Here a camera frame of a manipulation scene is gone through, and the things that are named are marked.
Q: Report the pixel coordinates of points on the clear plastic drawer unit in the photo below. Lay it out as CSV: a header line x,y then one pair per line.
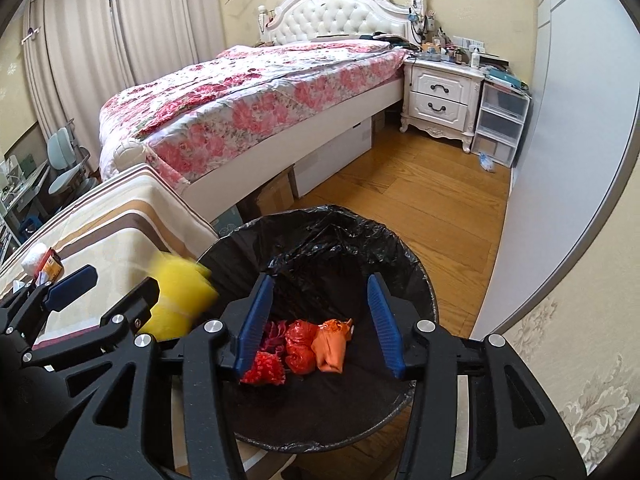
x,y
500,120

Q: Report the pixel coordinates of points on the brown cardboard box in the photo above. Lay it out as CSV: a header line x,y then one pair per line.
x,y
275,192

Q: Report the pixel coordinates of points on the white bed with tufted headboard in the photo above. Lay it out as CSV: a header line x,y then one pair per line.
x,y
340,15

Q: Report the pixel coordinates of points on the red foam fruit net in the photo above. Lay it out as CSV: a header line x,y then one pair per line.
x,y
265,367

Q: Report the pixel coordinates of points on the pile of small toiletry items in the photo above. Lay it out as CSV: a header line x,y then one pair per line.
x,y
445,50

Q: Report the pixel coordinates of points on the red and gold can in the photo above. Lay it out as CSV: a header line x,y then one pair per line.
x,y
52,265

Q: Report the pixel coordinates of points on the orange plastic bag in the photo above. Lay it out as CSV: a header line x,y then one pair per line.
x,y
301,345

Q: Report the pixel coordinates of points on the trash bin with black bag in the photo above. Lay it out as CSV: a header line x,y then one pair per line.
x,y
325,250

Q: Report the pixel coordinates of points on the grey study desk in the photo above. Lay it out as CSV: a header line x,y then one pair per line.
x,y
25,180

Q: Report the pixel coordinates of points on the crumpled plastic packet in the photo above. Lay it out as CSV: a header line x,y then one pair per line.
x,y
486,162

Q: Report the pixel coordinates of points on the white wardrobe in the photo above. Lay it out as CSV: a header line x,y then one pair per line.
x,y
565,160

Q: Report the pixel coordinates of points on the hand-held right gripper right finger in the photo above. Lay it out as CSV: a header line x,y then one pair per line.
x,y
385,330

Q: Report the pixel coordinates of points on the stack of books and papers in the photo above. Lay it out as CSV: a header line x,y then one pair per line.
x,y
505,75

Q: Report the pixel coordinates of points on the white nightstand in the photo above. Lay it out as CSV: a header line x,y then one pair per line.
x,y
440,95

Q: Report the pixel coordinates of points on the yellow foam fruit net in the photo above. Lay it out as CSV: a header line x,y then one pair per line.
x,y
180,300

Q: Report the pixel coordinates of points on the white storage box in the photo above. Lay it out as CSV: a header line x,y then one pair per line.
x,y
330,160

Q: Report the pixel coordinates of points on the striped cloth covered table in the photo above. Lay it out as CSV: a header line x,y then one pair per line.
x,y
125,230

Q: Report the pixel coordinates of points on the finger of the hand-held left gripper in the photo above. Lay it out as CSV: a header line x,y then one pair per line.
x,y
125,310
70,287

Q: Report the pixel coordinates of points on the orange paper packet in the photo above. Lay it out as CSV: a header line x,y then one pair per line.
x,y
330,347

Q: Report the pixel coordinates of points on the beige curtain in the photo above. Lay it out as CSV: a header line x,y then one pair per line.
x,y
165,20
70,60

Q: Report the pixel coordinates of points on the grey blue desk chair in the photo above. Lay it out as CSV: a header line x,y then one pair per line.
x,y
65,150

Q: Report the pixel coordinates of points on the floral quilt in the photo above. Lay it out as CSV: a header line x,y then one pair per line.
x,y
240,110

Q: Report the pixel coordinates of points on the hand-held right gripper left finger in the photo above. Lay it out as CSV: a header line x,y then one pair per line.
x,y
255,330

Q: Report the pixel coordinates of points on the dark red plastic wrapper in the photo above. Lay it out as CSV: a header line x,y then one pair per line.
x,y
275,335

